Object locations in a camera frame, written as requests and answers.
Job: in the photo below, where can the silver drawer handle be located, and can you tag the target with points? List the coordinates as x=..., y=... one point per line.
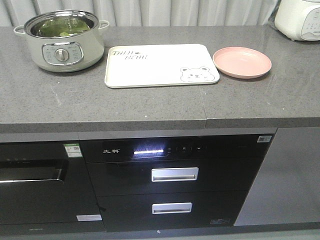
x=171, y=208
x=174, y=174

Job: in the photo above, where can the grey cabinet door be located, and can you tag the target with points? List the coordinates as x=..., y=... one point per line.
x=286, y=189

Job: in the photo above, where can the black built-in dishwasher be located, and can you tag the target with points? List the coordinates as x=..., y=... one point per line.
x=43, y=191

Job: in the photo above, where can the white rice cooker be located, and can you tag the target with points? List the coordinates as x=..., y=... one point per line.
x=299, y=20

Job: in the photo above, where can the upper silver drawer handle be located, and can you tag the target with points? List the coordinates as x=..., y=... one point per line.
x=174, y=174

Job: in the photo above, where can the green energy label sticker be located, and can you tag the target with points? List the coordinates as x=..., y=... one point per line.
x=73, y=150

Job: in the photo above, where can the pale green electric pot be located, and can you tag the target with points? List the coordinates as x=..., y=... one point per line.
x=65, y=54

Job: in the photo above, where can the lower silver drawer handle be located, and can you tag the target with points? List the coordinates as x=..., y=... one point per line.
x=171, y=208

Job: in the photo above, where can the green lettuce leaf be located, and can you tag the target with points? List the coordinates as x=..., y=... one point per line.
x=62, y=27

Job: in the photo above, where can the cream bear serving tray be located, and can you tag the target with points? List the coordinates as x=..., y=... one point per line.
x=137, y=66

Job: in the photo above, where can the black disinfection cabinet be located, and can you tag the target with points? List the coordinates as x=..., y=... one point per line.
x=120, y=172

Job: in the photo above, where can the white pleated curtain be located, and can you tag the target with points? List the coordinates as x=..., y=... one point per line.
x=148, y=13

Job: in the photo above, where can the pink round plate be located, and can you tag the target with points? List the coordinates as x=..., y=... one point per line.
x=241, y=62

